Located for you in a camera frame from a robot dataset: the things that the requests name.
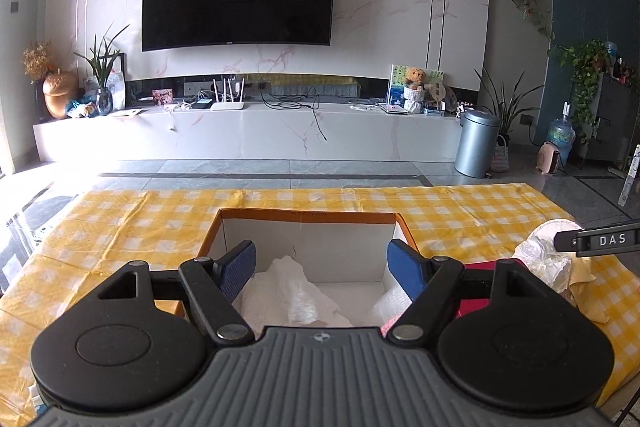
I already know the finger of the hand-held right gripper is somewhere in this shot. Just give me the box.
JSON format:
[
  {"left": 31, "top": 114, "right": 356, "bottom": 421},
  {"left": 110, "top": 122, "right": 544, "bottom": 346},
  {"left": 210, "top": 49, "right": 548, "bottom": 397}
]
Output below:
[{"left": 555, "top": 228, "right": 581, "bottom": 253}]

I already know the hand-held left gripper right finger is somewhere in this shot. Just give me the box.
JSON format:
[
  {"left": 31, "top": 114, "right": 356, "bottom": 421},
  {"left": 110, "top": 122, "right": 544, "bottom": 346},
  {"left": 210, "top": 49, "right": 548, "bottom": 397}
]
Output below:
[{"left": 386, "top": 239, "right": 543, "bottom": 343}]

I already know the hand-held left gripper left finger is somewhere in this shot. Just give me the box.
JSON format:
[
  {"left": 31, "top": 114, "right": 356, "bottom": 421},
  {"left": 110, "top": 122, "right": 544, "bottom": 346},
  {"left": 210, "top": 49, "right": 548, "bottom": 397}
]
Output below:
[{"left": 97, "top": 241, "right": 258, "bottom": 348}]

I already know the orange-rimmed white box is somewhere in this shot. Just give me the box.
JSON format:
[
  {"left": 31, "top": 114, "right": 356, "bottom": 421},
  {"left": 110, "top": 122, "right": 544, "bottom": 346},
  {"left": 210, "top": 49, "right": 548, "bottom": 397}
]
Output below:
[{"left": 197, "top": 208, "right": 423, "bottom": 343}]

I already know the white lace cloth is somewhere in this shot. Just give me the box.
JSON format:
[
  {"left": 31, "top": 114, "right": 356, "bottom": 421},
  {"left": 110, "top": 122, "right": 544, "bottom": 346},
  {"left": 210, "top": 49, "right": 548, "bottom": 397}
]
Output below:
[{"left": 515, "top": 219, "right": 583, "bottom": 294}]

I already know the translucent bubble wrap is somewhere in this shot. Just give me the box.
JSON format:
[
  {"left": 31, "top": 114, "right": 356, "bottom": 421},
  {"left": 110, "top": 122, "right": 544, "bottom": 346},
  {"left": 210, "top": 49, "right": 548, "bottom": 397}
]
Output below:
[{"left": 372, "top": 284, "right": 414, "bottom": 329}]

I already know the white long box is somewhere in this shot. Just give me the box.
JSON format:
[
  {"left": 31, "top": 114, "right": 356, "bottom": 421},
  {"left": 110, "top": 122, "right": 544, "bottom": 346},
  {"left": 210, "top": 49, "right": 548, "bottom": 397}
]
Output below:
[{"left": 617, "top": 146, "right": 640, "bottom": 208}]

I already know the pink small heater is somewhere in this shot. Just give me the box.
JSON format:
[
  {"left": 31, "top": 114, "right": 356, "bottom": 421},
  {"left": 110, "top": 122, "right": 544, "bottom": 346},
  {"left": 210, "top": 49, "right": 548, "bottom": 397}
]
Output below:
[{"left": 536, "top": 141, "right": 563, "bottom": 176}]

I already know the blue water bottle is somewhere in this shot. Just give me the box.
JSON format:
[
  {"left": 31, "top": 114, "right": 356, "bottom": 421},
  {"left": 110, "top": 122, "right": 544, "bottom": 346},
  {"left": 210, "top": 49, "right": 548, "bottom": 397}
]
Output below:
[{"left": 546, "top": 102, "right": 576, "bottom": 168}]

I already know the dark cabinet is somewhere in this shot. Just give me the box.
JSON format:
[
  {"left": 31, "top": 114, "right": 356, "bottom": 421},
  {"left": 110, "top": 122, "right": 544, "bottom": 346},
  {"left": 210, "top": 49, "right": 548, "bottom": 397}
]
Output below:
[{"left": 582, "top": 72, "right": 640, "bottom": 172}]

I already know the yellow checkered tablecloth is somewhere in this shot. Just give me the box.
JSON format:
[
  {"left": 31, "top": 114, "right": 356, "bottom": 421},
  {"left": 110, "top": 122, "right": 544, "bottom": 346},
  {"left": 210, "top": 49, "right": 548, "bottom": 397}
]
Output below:
[{"left": 0, "top": 182, "right": 640, "bottom": 408}]

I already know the grey metal trash can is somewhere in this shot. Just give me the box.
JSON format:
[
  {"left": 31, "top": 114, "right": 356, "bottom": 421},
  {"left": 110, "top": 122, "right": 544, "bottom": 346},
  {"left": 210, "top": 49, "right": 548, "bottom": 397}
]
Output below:
[{"left": 454, "top": 109, "right": 501, "bottom": 179}]

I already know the potted long-leaf plant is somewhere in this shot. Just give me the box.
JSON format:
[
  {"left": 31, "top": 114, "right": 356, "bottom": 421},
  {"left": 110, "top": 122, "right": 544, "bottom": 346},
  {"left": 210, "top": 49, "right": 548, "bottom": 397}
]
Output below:
[{"left": 474, "top": 67, "right": 546, "bottom": 172}]

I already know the white marble tv console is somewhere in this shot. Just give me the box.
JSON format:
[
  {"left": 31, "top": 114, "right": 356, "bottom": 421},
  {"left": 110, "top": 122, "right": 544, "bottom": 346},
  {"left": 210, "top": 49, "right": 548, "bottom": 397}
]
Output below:
[{"left": 32, "top": 99, "right": 463, "bottom": 166}]

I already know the white router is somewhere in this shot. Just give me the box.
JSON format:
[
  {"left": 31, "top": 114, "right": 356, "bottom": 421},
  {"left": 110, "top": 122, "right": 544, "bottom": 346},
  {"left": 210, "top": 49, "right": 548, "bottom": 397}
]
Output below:
[{"left": 210, "top": 77, "right": 246, "bottom": 112}]

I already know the trailing vine plant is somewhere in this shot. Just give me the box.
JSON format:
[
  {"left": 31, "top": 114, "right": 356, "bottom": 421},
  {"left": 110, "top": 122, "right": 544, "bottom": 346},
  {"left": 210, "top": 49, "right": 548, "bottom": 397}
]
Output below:
[{"left": 547, "top": 39, "right": 613, "bottom": 142}]

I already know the teddy bear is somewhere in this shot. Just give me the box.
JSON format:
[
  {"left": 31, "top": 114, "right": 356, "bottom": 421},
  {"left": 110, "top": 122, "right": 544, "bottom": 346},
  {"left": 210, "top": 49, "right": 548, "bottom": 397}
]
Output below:
[{"left": 404, "top": 67, "right": 427, "bottom": 114}]

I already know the green plant in glass vase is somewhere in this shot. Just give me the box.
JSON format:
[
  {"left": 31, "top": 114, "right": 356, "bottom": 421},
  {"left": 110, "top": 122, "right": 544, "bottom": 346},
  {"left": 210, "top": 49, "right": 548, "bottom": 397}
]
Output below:
[{"left": 74, "top": 24, "right": 131, "bottom": 116}]

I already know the gold acorn jar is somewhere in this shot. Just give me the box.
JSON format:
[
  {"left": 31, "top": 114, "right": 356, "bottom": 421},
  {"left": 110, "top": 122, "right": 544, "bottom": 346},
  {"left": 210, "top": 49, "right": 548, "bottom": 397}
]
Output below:
[{"left": 42, "top": 68, "right": 78, "bottom": 120}]

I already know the dried flower bunch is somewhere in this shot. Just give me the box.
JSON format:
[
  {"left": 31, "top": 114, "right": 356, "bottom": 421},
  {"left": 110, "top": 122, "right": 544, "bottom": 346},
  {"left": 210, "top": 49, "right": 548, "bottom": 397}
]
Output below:
[{"left": 21, "top": 39, "right": 55, "bottom": 82}]

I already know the black cable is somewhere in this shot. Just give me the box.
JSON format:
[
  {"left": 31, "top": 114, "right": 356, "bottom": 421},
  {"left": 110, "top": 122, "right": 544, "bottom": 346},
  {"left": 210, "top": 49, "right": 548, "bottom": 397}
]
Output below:
[{"left": 259, "top": 82, "right": 329, "bottom": 142}]

